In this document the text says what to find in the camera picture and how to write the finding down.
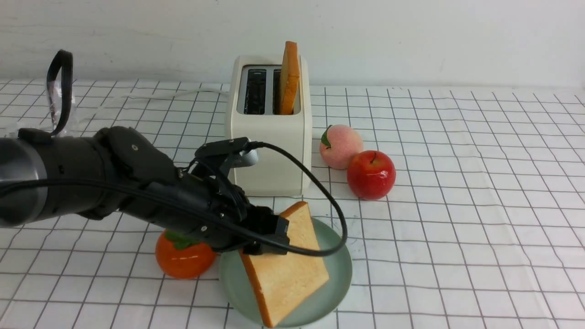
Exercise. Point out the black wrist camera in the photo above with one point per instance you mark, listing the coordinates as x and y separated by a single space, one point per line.
224 155

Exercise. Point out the cream white toaster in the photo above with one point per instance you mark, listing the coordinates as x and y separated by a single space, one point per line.
250 113

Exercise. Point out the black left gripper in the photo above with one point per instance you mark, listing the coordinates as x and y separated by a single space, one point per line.
194 209

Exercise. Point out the toast slice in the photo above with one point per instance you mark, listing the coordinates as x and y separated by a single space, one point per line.
282 282
289 78

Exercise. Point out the red apple toy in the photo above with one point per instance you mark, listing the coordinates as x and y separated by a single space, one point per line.
371 175

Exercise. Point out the orange persimmon toy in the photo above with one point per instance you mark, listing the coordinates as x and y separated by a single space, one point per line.
182 257

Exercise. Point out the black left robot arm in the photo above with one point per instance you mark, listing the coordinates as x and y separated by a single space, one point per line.
118 169

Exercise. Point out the white checkered tablecloth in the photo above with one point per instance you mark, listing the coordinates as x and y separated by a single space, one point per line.
483 228

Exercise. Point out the pink peach toy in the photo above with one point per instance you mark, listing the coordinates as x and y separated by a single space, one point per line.
338 145

